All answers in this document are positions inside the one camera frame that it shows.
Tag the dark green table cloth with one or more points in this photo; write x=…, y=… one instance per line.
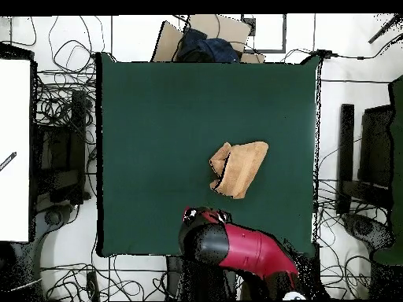
x=151, y=125

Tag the office chair base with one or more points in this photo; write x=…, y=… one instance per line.
x=365, y=228
x=52, y=217

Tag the dark blue clothing pile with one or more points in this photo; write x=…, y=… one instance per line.
x=207, y=47

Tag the open cardboard box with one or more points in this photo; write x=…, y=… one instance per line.
x=226, y=30

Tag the tan terry towel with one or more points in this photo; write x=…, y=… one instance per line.
x=242, y=166

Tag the dark green draped cloth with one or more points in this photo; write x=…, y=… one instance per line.
x=397, y=157

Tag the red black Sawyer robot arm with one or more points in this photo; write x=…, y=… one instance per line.
x=252, y=248

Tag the black power strip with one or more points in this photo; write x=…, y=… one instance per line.
x=92, y=284

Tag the white desk top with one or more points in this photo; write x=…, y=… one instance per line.
x=14, y=141

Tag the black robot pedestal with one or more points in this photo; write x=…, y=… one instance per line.
x=173, y=273

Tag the black tripod leg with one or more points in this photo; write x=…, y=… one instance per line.
x=382, y=31

